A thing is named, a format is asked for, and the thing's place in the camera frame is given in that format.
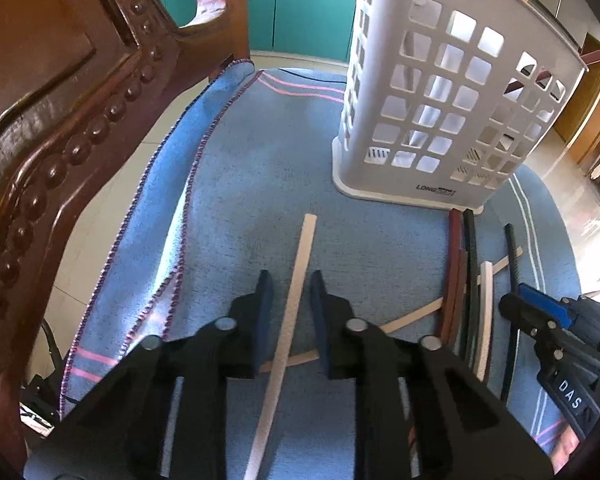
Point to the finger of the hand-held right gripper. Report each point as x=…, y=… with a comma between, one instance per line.
x=517, y=311
x=550, y=305

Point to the carved wooden chair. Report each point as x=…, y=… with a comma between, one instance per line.
x=55, y=60

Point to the light wooden chopstick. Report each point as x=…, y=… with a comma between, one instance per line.
x=415, y=315
x=298, y=270

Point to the brown chopstick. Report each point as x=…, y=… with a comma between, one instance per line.
x=461, y=285
x=454, y=260

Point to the cream chopstick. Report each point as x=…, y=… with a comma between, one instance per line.
x=486, y=310

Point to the ridged black chopstick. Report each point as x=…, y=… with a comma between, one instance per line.
x=511, y=255

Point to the grey drawer cabinet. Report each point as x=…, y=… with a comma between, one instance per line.
x=570, y=5

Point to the smooth black chopstick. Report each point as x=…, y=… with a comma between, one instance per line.
x=471, y=250

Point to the teal cabinet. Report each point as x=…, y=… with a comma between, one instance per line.
x=310, y=5

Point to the blue striped towel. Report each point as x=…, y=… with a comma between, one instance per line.
x=280, y=160

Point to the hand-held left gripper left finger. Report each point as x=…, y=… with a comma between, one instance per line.
x=265, y=305

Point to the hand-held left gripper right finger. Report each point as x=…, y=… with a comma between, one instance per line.
x=319, y=310

